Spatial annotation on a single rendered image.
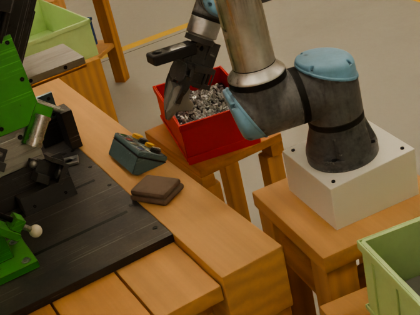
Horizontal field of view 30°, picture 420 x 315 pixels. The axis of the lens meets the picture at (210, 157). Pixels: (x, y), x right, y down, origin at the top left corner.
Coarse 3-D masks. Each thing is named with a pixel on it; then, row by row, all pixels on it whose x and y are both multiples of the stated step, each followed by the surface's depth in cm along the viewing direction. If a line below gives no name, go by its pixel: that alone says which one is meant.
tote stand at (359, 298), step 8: (344, 296) 151; (352, 296) 150; (360, 296) 150; (328, 304) 150; (336, 304) 149; (344, 304) 149; (352, 304) 148; (360, 304) 148; (328, 312) 148; (336, 312) 147; (344, 312) 147; (352, 312) 146; (360, 312) 146; (368, 312) 146
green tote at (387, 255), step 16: (400, 224) 139; (416, 224) 139; (368, 240) 137; (384, 240) 138; (400, 240) 139; (416, 240) 140; (368, 256) 134; (384, 256) 139; (400, 256) 141; (416, 256) 142; (368, 272) 138; (384, 272) 129; (400, 272) 142; (416, 272) 143; (368, 288) 141; (384, 288) 133; (400, 288) 125; (368, 304) 144; (384, 304) 135; (400, 304) 128; (416, 304) 121
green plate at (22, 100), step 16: (0, 48) 178; (0, 64) 178; (16, 64) 180; (0, 80) 179; (16, 80) 180; (0, 96) 179; (16, 96) 181; (32, 96) 182; (0, 112) 179; (16, 112) 181; (0, 128) 180; (16, 128) 181
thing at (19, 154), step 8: (24, 128) 184; (8, 136) 183; (16, 136) 183; (0, 144) 182; (8, 144) 183; (16, 144) 184; (24, 144) 184; (8, 152) 183; (16, 152) 184; (24, 152) 184; (32, 152) 186; (40, 152) 186; (8, 160) 183; (16, 160) 184; (24, 160) 185; (8, 168) 183; (16, 168) 184; (0, 176) 183
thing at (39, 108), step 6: (36, 102) 182; (36, 108) 182; (42, 108) 183; (48, 108) 184; (42, 114) 183; (48, 114) 184; (30, 120) 182; (30, 126) 182; (24, 132) 183; (30, 132) 182; (24, 138) 182
